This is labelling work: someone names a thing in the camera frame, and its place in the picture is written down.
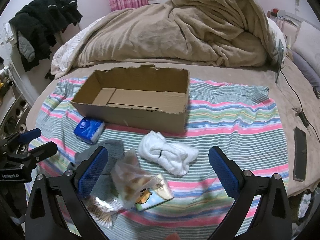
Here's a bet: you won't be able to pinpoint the grey knitted sock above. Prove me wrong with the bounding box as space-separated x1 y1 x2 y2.
67 139 124 200

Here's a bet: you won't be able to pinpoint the blue tissue pack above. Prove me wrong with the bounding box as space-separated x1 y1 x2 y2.
73 117 105 145

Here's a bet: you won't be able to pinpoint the clear snack bag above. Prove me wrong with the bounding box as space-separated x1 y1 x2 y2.
111 148 155 209

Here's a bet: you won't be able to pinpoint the white socks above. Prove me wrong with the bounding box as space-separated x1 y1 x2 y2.
137 131 199 177

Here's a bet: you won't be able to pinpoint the crinkly snack packet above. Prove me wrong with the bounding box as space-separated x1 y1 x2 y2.
83 196 122 228

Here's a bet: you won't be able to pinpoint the white floral pillow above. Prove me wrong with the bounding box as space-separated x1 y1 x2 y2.
50 16 105 80

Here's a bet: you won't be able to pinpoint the grey hanging garment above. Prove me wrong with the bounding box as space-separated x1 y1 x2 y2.
18 31 35 62

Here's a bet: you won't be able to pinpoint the black smartphone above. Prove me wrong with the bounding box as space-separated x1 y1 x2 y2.
293 127 307 182

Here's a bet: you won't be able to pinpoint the striped colourful towel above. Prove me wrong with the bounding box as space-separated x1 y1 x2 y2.
29 77 289 239

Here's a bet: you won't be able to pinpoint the cartoon tissue pack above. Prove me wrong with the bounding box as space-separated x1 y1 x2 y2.
135 174 174 212

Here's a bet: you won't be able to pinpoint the black clothes pile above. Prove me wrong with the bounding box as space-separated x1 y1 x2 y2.
9 0 82 72

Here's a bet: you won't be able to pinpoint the open cardboard box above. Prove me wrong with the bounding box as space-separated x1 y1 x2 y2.
71 65 190 133

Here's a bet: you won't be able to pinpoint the beige fleece blanket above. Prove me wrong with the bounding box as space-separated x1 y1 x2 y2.
50 0 284 78

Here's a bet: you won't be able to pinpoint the black charging cable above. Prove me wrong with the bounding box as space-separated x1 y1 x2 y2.
274 64 320 143

